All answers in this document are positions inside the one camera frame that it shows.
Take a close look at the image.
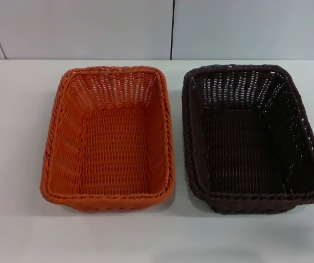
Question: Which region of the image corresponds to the dark brown woven basket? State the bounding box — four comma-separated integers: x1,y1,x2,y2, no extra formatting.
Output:
182,64,314,215

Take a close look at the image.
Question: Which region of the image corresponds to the orange woven basket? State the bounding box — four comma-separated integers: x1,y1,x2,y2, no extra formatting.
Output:
40,65,176,213

